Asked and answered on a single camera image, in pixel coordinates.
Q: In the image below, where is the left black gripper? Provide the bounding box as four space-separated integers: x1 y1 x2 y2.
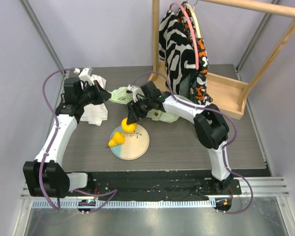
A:
78 80 112 107

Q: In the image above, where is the yellow fake apple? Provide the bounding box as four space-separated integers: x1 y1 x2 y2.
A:
121 118 137 134

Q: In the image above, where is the light green plastic bag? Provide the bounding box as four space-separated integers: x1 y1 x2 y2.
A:
108 86 195 123

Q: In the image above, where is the yellow fake pear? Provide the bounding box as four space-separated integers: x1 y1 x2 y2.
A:
107 131 125 148

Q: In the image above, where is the beige and blue ceramic plate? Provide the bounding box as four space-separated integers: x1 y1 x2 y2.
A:
110 125 149 160

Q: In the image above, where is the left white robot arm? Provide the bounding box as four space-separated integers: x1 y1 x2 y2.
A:
23 77 111 198

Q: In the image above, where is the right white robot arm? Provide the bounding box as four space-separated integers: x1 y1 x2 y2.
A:
126 81 233 194

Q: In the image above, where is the white crumpled cloth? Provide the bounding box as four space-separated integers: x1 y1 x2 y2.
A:
79 75 108 126

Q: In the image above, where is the black white zebra garment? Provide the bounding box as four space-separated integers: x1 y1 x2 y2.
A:
159 10 196 99

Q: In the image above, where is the wooden clothes rack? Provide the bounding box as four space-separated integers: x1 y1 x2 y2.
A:
148 0 295 119

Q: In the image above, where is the cream clothes hanger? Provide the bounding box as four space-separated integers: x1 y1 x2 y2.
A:
186 3 201 38

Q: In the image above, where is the pink clothes hanger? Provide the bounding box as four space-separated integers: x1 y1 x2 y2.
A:
169 1 199 70

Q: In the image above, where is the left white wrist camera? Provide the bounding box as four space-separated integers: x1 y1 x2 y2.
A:
73 67 94 86

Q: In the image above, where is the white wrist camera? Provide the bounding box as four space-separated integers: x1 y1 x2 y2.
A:
126 85 145 102
73 67 94 86

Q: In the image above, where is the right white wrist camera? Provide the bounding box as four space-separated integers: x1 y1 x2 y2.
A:
126 85 145 102

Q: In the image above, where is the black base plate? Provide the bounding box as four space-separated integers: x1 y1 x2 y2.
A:
81 170 242 202

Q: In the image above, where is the white slotted cable duct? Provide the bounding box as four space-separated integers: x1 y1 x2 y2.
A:
32 200 216 209

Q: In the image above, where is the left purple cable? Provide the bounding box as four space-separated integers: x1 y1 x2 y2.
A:
38 68 118 213

